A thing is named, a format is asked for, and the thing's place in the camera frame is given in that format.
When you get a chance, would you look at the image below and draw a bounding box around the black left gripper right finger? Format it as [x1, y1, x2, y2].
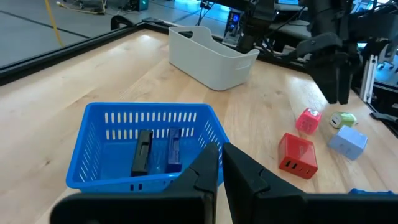
[223, 143, 398, 224]

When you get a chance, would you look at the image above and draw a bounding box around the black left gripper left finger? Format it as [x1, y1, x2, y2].
[50, 142, 219, 224]

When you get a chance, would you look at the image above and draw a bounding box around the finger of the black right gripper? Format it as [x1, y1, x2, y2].
[313, 63, 340, 105]
[338, 63, 354, 105]

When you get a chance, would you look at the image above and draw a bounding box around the green wall charger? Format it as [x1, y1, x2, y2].
[329, 111, 358, 129]

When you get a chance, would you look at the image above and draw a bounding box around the pink wall charger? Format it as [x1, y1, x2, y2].
[295, 107, 323, 136]

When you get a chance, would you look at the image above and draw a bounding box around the dark blue plastic office box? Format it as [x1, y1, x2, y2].
[165, 128, 183, 174]

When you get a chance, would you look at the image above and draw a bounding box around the light blue wall charger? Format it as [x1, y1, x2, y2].
[327, 125, 369, 161]

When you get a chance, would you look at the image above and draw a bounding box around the red multi-port charger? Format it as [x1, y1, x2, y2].
[278, 133, 319, 180]

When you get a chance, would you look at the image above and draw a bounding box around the black plastic office box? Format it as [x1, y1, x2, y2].
[130, 129, 154, 177]

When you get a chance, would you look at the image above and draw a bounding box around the control box blue light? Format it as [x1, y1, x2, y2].
[221, 9, 244, 47]

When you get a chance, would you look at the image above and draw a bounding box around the blue plastic slotted basket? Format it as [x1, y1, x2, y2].
[65, 101, 230, 194]

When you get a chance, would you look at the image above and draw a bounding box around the silver metal bracket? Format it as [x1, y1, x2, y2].
[360, 54, 379, 104]

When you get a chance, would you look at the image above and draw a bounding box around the black rail clamp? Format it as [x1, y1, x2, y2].
[110, 14, 135, 31]
[369, 111, 398, 138]

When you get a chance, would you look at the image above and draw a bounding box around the white plastic handled bin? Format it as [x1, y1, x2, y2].
[168, 26, 261, 91]

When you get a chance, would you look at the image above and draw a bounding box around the yellow hanging cable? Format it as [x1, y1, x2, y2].
[43, 0, 65, 48]

